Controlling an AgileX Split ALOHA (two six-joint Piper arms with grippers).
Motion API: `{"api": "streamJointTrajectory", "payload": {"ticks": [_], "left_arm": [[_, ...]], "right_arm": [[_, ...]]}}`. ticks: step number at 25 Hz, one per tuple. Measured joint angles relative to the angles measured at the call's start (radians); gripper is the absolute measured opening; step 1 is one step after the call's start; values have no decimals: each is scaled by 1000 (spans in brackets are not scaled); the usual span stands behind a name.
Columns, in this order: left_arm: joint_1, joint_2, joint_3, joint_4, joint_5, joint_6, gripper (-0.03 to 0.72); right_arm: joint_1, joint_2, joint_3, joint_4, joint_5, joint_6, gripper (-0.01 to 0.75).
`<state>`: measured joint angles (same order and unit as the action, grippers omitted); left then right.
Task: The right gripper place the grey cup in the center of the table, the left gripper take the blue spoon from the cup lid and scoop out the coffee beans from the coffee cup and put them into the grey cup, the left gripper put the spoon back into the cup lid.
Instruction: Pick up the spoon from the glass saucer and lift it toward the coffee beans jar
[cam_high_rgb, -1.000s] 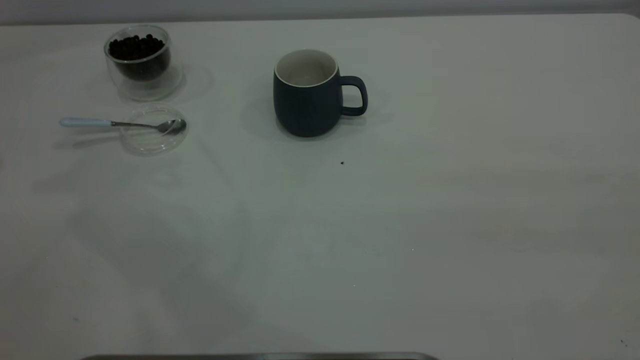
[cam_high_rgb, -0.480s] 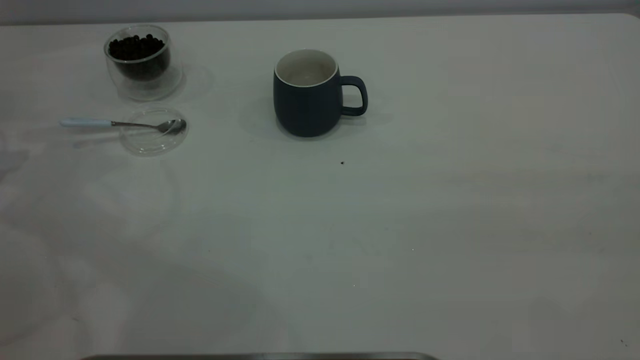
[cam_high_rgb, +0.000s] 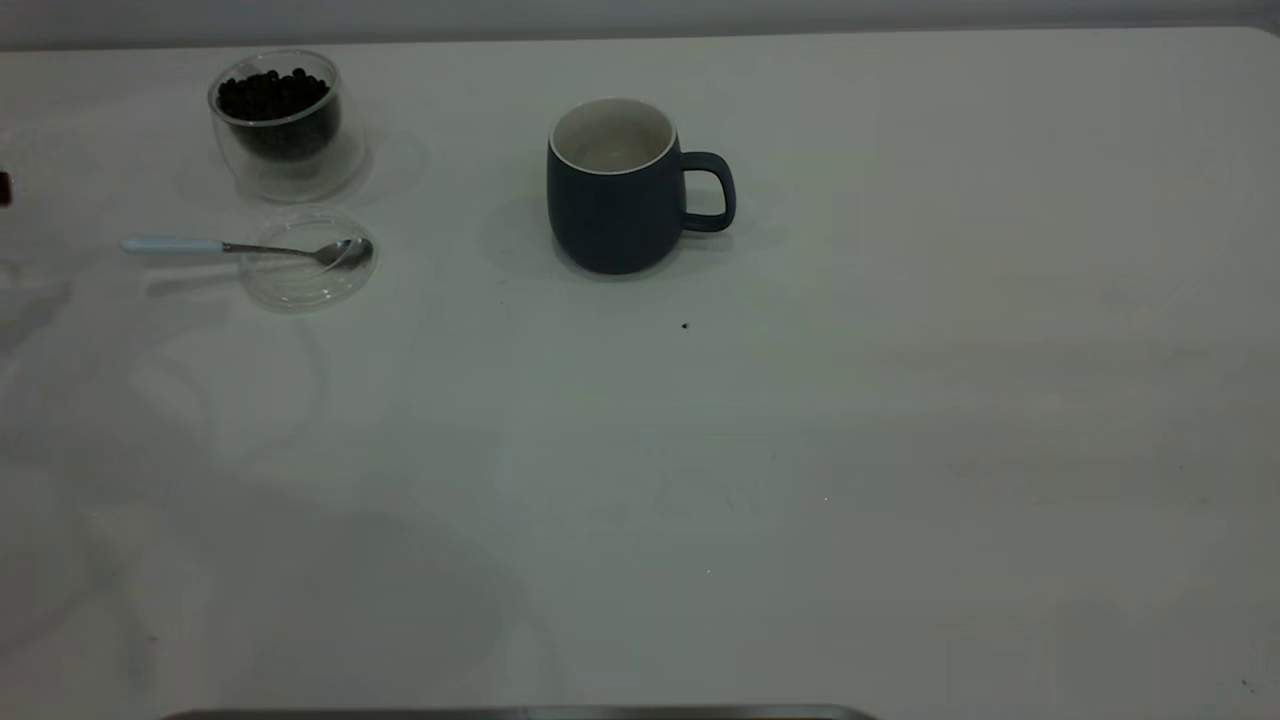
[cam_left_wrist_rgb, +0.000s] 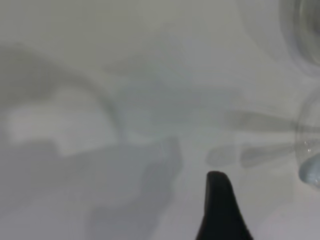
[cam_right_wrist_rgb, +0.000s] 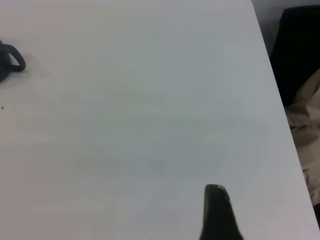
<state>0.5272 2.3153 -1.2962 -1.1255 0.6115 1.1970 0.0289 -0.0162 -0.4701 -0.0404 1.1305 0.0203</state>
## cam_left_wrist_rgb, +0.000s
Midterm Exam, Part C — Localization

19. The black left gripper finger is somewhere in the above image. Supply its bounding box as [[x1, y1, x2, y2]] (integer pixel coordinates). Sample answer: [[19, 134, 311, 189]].
[[194, 171, 255, 240]]

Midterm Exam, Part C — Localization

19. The clear glass lid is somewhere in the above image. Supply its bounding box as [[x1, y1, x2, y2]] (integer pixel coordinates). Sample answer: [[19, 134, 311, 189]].
[[294, 99, 320, 182]]

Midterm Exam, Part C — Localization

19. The double-wall clear glass cup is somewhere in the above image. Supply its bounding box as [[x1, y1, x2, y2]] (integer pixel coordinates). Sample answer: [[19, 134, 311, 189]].
[[278, 0, 320, 77]]

